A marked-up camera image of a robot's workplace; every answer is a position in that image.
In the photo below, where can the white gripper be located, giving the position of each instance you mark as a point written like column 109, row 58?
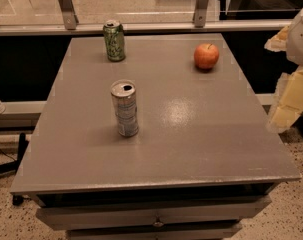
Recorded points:
column 301, row 40

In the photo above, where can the silver redbull can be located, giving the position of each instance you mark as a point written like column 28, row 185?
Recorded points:
column 123, row 93

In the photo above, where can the green soda can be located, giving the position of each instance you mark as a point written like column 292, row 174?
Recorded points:
column 114, row 40

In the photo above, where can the red apple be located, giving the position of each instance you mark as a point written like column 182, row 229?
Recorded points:
column 206, row 56

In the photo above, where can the lower grey drawer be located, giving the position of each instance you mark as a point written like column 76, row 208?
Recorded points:
column 179, row 231

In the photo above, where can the metal drawer knob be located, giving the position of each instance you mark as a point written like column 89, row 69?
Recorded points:
column 158, row 223

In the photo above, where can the grey table drawer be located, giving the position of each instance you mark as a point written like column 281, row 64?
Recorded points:
column 145, row 214

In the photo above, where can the right metal railing bracket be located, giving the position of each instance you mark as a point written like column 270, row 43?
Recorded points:
column 200, row 12

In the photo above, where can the metal railing bracket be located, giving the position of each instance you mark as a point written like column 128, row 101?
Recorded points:
column 68, row 14
column 200, row 12

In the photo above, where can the left metal railing bracket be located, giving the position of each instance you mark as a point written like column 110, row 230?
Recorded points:
column 68, row 14

